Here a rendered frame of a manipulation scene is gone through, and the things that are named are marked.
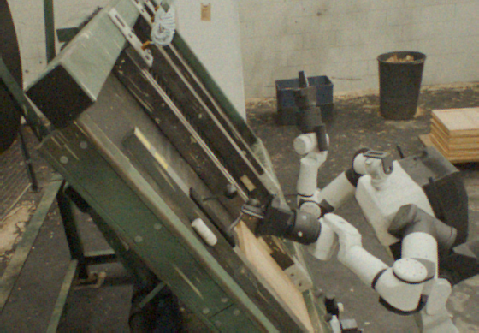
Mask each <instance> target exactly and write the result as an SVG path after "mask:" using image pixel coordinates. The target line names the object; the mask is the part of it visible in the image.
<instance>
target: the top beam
mask: <svg viewBox="0 0 479 333"><path fill-rule="evenodd" d="M138 1H139V3H140V4H141V5H142V6H143V5H144V4H145V2H144V1H143V0H138ZM112 8H114V9H115V10H116V12H117V14H118V15H120V16H121V18H122V19H123V20H124V21H125V22H126V23H127V25H128V26H129V27H130V29H131V28H133V24H134V22H135V21H136V20H137V19H138V17H139V13H140V12H139V10H138V9H137V8H136V6H134V5H133V3H132V2H131V1H130V0H110V1H109V2H108V3H107V4H106V5H105V6H104V7H102V8H101V9H100V10H99V11H98V14H97V15H96V16H95V17H94V18H93V19H92V20H91V21H90V22H89V23H87V24H86V25H85V26H84V28H83V29H82V30H81V31H80V32H79V33H78V34H77V35H76V36H75V37H74V38H73V39H72V40H71V41H70V42H69V43H68V45H67V46H66V47H65V48H64V49H63V50H62V51H61V52H60V53H59V54H57V55H56V56H55V57H54V58H53V60H52V61H51V62H50V63H49V64H48V65H47V67H46V68H45V69H44V70H43V71H41V72H40V73H39V75H38V76H37V77H36V78H35V79H34V80H33V81H32V82H31V83H30V84H29V85H28V86H26V87H25V88H24V91H23V93H24V94H25V95H26V97H28V98H29V99H30V100H31V101H32V102H33V103H34V104H35V106H36V107H37V109H38V110H39V111H40V112H41V113H42V114H43V115H44V116H46V117H47V118H48V120H49V121H50V123H51V124H52V125H53V126H54V127H55V128H56V129H57V130H60V129H61V128H64V127H65V126H67V125H68V124H69V123H70V122H71V121H72V120H73V119H74V118H75V117H76V116H79V115H80V114H82V113H83V112H84V111H85V110H87V109H88V107H90V106H91V105H92V104H95V103H96V102H97V100H98V96H99V94H100V92H101V90H102V88H103V85H104V83H105V81H106V80H107V79H108V77H109V74H110V72H111V70H112V68H113V67H114V65H115V61H116V59H117V57H118V56H119V54H120V52H121V51H122V49H123V46H124V44H125V43H126V41H127V38H126V37H125V35H124V34H123V33H122V32H121V31H120V29H119V28H118V26H117V25H116V24H115V23H114V22H113V21H112V20H111V18H110V17H109V15H108V13H109V12H110V10H111V9H112Z"/></svg>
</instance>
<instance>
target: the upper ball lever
mask: <svg viewBox="0 0 479 333"><path fill-rule="evenodd" d="M237 193H238V190H237V187H236V186H234V185H227V186H225V187H224V188H223V190H222V192H221V193H217V194H214V195H211V196H208V198H205V199H204V198H203V196H202V195H199V196H198V200H199V201H200V203H201V204H202V205H203V206H205V205H206V203H207V202H206V201H209V200H213V199H218V198H221V196H223V195H224V196H225V198H227V199H234V198H235V196H236V195H237Z"/></svg>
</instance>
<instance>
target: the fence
mask: <svg viewBox="0 0 479 333"><path fill-rule="evenodd" d="M138 131H140V130H139V129H137V128H136V127H135V128H133V129H132V130H130V131H129V132H128V133H126V134H125V135H123V140H122V144H123V145H125V146H126V147H127V149H128V150H129V151H130V152H131V153H132V154H133V156H134V157H135V158H136V159H137V160H138V161H139V162H140V163H141V164H142V165H143V166H144V167H145V169H146V171H147V172H148V173H149V174H150V175H151V176H152V178H153V179H155V180H156V181H157V183H158V185H159V186H160V187H161V188H162V189H163V190H164V192H165V193H166V194H167V195H169V196H170V198H171V199H172V200H173V201H174V202H175V203H176V204H177V206H178V207H179V208H180V209H181V211H182V212H184V214H185V215H186V216H187V217H188V218H189V220H190V221H191V222H193V221H194V220H195V219H198V218H200V219H201V220H202V221H203V223H204V224H205V226H206V227H207V228H208V230H209V231H210V232H212V233H213V234H214V236H215V237H216V244H215V245H213V247H214V248H215V249H216V250H217V251H218V252H219V253H220V256H221V257H222V258H223V259H224V260H225V261H227V263H228V264H229V265H230V266H231V267H232V268H233V271H235V269H237V268H239V267H240V266H242V265H243V266H244V267H245V268H246V270H247V271H248V273H249V274H250V275H251V276H252V277H253V279H254V280H256V281H257V289H258V291H257V292H254V293H253V294H254V295H256V296H257V297H258V299H259V300H260V301H261V302H262V303H263V305H264V306H265V307H266V308H267V309H268V310H269V312H270V313H272V314H273V315H274V317H275V318H276V320H277V321H278V322H279V323H280V324H281V326H282V327H283V328H284V329H285V330H286V331H288V333H310V331H309V330H308V329H307V328H306V327H305V325H304V324H303V323H301V322H300V320H299V319H298V317H297V316H296V315H295V313H294V312H293V311H292V310H291V308H290V307H289V306H288V305H287V304H285V302H284V301H283V299H282V298H281V297H280V296H279V295H278V294H277V293H276V292H275V290H274V289H273V288H272V287H271V284H269V283H268V282H267V281H266V280H265V278H264V277H263V276H262V275H261V273H260V272H259V271H258V270H257V268H256V266H254V265H253V264H252V263H251V261H250V260H249V259H248V258H247V257H246V256H245V254H244V253H243V252H242V251H241V249H239V248H238V247H237V246H236V245H235V247H234V248H232V247H231V246H230V245H229V243H228V242H227V241H225V239H224V237H223V236H222V235H221V234H220V233H219V231H218V230H217V229H216V228H215V227H214V224H213V223H211V222H210V221H209V220H208V218H207V217H206V216H205V215H204V214H203V212H201V210H200V209H199V208H198V206H197V205H195V204H194V203H193V202H192V200H191V199H190V198H189V188H188V187H187V186H186V184H185V183H184V182H183V181H182V180H181V179H180V178H179V176H177V175H176V174H175V172H174V171H173V170H172V169H171V166H170V165H169V164H167V163H166V161H165V160H164V159H163V158H162V157H161V155H160V154H159V152H158V151H157V149H156V148H155V147H153V146H152V145H151V143H150V142H149V141H148V140H147V139H146V137H145V136H144V135H143V134H142V133H141V131H140V133H141V134H142V135H143V136H144V137H145V140H146V141H147V142H148V143H149V144H150V149H149V148H148V146H147V145H146V144H145V143H144V142H143V140H142V139H141V138H140V137H139V136H138V135H137V132H138ZM156 152H157V154H158V155H159V156H160V158H161V159H162V160H163V161H164V162H165V163H166V164H167V169H165V167H164V166H163V164H162V163H161V162H160V161H159V160H158V158H157V157H156Z"/></svg>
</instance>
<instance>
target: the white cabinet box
mask: <svg viewBox="0 0 479 333"><path fill-rule="evenodd" d="M176 2H177V6H176V8H177V16H178V23H179V31H180V35H182V36H183V37H184V39H185V40H186V42H187V43H188V44H189V45H190V46H191V48H192V50H193V52H194V53H195V54H196V56H198V57H199V59H200V60H201V61H202V63H203V64H204V66H205V67H206V69H207V70H208V71H209V73H210V74H212V76H213V77H214V78H215V81H216V82H217V84H218V85H219V86H220V88H221V89H222V90H223V91H224V93H225V94H227V96H228V98H229V99H230V101H231V102H232V103H233V105H234V106H235V108H236V109H237V111H238V112H239V113H240V114H241V115H242V116H243V118H244V119H245V121H246V115H245V90H244V76H243V63H242V51H240V26H239V13H238V1H237V0H176Z"/></svg>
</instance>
